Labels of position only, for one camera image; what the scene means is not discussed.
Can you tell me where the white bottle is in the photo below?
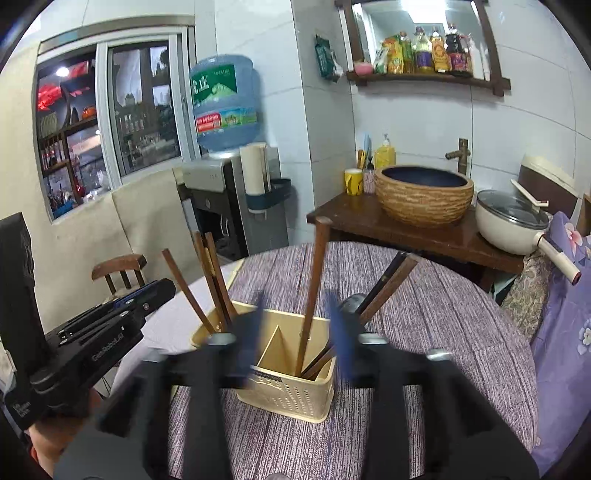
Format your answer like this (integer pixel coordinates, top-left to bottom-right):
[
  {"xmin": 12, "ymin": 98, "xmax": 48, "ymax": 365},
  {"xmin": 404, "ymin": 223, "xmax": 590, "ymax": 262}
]
[{"xmin": 468, "ymin": 34, "xmax": 485, "ymax": 78}]

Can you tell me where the grey water dispenser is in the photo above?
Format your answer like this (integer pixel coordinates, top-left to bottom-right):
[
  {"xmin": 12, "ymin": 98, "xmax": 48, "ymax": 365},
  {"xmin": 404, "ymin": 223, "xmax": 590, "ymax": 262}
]
[{"xmin": 180, "ymin": 145, "xmax": 289, "ymax": 261}]

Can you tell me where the green hanging packet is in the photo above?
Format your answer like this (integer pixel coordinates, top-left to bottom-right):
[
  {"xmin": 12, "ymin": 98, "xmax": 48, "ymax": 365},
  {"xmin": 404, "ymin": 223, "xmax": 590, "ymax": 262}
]
[{"xmin": 315, "ymin": 34, "xmax": 345, "ymax": 83}]

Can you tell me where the wooden chair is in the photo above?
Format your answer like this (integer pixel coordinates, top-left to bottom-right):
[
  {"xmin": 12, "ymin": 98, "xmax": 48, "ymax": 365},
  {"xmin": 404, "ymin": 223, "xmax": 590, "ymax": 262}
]
[{"xmin": 91, "ymin": 254, "xmax": 147, "ymax": 296}]

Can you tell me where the black chopstick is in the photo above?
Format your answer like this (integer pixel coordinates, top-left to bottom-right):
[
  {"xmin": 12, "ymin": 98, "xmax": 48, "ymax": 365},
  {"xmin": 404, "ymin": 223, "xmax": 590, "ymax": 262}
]
[{"xmin": 358, "ymin": 251, "xmax": 409, "ymax": 315}]

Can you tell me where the yellow food packet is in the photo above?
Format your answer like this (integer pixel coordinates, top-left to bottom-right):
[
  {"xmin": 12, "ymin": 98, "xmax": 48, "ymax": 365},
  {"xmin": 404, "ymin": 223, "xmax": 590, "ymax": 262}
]
[{"xmin": 374, "ymin": 34, "xmax": 414, "ymax": 75}]

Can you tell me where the beige plastic utensil holder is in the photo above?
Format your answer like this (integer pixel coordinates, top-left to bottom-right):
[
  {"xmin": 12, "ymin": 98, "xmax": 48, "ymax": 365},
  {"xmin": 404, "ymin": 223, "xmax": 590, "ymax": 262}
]
[{"xmin": 191, "ymin": 300, "xmax": 336, "ymax": 424}]

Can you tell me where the wooden side table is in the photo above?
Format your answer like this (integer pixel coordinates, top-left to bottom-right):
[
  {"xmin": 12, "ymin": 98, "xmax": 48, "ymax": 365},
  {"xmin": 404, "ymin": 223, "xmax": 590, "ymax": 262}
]
[{"xmin": 307, "ymin": 191, "xmax": 527, "ymax": 291}]

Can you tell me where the dark sauce bottle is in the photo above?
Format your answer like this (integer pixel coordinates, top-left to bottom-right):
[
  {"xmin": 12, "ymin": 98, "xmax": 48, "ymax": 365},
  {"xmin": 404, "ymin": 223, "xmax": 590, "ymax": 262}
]
[{"xmin": 444, "ymin": 23, "xmax": 472, "ymax": 77}]

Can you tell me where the purple label bottle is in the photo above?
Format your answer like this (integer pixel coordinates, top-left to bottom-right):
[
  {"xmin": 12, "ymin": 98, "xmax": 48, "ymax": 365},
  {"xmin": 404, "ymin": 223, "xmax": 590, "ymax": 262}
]
[{"xmin": 412, "ymin": 26, "xmax": 435, "ymax": 73}]

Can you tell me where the brown wooden chopstick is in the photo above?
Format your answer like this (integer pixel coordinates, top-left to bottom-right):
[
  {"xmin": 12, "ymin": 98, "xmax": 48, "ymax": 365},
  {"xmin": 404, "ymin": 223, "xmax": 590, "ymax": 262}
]
[
  {"xmin": 191, "ymin": 232, "xmax": 230, "ymax": 333},
  {"xmin": 300, "ymin": 217, "xmax": 332, "ymax": 377},
  {"xmin": 204, "ymin": 232, "xmax": 238, "ymax": 324},
  {"xmin": 161, "ymin": 249, "xmax": 218, "ymax": 335},
  {"xmin": 360, "ymin": 256, "xmax": 419, "ymax": 324}
]

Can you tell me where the wooden wall shelf frame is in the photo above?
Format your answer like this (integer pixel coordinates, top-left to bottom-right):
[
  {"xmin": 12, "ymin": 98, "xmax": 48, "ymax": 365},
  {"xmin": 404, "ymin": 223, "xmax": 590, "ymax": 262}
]
[{"xmin": 335, "ymin": 0, "xmax": 512, "ymax": 97}]

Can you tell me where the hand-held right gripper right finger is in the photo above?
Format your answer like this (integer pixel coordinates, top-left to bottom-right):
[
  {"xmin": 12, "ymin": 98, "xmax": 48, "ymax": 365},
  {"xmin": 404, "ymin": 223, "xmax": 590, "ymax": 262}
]
[{"xmin": 323, "ymin": 288, "xmax": 539, "ymax": 480}]

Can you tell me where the bamboo style faucet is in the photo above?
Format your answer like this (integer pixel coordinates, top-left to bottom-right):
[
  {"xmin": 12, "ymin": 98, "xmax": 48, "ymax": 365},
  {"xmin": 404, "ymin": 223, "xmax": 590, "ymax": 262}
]
[{"xmin": 445, "ymin": 137, "xmax": 472, "ymax": 175}]

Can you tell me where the yellow cup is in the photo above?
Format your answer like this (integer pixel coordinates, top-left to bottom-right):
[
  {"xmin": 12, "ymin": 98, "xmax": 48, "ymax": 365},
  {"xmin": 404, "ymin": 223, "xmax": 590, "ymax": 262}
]
[{"xmin": 344, "ymin": 168, "xmax": 364, "ymax": 197}]

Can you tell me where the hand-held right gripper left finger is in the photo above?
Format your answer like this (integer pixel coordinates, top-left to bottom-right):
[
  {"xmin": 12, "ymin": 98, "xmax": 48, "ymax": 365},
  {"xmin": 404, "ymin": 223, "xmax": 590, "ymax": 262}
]
[{"xmin": 95, "ymin": 291, "xmax": 269, "ymax": 480}]

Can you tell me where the yellow label bottle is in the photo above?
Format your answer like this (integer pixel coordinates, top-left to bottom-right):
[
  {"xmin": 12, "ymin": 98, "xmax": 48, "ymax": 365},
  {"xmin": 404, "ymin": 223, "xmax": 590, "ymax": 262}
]
[{"xmin": 429, "ymin": 26, "xmax": 451, "ymax": 72}]

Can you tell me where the person's left hand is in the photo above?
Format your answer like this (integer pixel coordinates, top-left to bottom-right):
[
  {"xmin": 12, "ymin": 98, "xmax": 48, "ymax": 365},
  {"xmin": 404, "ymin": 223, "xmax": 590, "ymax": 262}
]
[{"xmin": 28, "ymin": 392, "xmax": 100, "ymax": 464}]

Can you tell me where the display shelf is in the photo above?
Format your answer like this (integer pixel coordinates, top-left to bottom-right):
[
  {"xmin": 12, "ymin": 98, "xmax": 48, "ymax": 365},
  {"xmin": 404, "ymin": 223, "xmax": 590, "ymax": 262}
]
[{"xmin": 37, "ymin": 60, "xmax": 100, "ymax": 217}]

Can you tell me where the white rice spoon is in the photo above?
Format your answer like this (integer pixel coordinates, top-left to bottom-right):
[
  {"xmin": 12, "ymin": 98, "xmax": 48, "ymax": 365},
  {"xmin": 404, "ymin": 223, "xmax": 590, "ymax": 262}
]
[{"xmin": 510, "ymin": 178, "xmax": 550, "ymax": 207}]

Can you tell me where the paisley cloth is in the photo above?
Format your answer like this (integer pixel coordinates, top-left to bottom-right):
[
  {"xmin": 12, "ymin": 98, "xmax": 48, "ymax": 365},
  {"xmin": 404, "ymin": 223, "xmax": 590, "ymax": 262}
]
[{"xmin": 501, "ymin": 251, "xmax": 555, "ymax": 342}]

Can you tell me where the purple floral cloth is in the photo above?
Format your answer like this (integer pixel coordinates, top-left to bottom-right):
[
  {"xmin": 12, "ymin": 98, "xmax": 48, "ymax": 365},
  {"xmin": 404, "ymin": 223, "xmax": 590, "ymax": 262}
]
[{"xmin": 531, "ymin": 211, "xmax": 591, "ymax": 462}]

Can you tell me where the sliding window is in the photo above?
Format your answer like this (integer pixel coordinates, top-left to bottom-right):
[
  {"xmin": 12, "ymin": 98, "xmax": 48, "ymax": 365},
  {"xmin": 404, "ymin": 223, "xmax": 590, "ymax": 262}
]
[{"xmin": 34, "ymin": 28, "xmax": 199, "ymax": 222}]

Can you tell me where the yellow dish soap bottle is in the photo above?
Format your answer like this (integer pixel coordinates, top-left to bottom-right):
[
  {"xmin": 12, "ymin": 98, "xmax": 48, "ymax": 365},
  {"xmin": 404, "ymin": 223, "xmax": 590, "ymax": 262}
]
[{"xmin": 374, "ymin": 134, "xmax": 396, "ymax": 171}]

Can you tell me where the blue wall holder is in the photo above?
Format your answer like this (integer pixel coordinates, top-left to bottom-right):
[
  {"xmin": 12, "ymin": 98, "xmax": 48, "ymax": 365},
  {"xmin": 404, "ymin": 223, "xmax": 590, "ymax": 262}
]
[{"xmin": 245, "ymin": 178, "xmax": 293, "ymax": 214}]

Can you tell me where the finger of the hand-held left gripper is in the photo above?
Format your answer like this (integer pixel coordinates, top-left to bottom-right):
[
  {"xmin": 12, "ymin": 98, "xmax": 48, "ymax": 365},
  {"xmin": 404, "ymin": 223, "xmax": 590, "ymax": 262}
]
[{"xmin": 113, "ymin": 278, "xmax": 177, "ymax": 324}]

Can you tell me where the cream pot with glass lid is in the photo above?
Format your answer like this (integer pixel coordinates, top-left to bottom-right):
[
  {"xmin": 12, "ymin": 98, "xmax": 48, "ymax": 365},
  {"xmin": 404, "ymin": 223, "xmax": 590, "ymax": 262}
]
[{"xmin": 475, "ymin": 189, "xmax": 581, "ymax": 284}]

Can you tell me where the blue water jug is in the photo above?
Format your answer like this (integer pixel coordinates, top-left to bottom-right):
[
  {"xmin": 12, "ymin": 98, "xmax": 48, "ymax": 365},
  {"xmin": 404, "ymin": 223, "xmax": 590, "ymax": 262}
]
[{"xmin": 189, "ymin": 54, "xmax": 258, "ymax": 153}]

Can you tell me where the woven basin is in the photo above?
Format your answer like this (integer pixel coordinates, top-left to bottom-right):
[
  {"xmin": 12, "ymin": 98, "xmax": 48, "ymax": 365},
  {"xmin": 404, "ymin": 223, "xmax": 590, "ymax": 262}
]
[{"xmin": 374, "ymin": 165, "xmax": 475, "ymax": 228}]

